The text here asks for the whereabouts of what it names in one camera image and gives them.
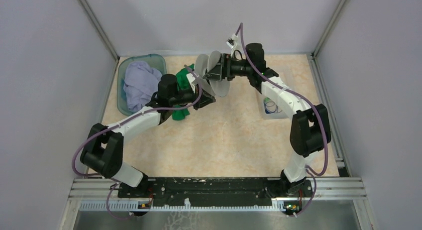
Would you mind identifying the white filament spool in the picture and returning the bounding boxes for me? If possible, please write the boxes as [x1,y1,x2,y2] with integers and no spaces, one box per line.
[194,51,230,97]

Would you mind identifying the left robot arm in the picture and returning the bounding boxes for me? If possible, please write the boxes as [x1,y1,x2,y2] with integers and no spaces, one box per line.
[79,74,215,197]

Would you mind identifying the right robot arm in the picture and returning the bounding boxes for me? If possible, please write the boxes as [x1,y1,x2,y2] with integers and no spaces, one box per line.
[194,43,331,196]

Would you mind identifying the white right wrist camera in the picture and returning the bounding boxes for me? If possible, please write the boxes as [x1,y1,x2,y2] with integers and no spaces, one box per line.
[226,31,241,58]

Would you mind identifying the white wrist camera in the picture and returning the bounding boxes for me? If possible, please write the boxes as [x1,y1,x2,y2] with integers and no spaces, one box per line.
[226,31,241,58]
[186,73,203,92]

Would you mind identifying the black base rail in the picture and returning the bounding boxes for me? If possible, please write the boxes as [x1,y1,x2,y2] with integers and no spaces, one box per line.
[118,177,313,213]

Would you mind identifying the blue cable coil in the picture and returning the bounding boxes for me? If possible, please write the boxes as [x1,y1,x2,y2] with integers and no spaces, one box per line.
[263,98,284,115]

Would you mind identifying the lavender cloth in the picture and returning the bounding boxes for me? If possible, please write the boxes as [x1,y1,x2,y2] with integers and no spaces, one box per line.
[123,61,162,113]

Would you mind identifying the green cloth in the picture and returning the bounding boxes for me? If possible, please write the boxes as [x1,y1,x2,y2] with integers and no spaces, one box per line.
[172,68,190,121]

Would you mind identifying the clear plastic box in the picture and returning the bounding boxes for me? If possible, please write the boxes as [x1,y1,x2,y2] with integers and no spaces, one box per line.
[256,92,288,119]

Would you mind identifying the teal plastic basket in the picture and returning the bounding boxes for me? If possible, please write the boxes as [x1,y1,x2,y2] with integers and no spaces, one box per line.
[116,54,167,116]

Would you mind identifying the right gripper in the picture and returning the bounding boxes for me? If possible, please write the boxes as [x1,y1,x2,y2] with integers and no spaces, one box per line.
[205,53,253,82]

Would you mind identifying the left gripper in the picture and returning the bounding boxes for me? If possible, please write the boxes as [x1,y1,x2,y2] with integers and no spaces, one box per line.
[170,83,216,111]

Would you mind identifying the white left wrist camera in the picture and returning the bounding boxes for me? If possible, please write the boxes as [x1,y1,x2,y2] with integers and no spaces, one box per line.
[186,73,203,92]

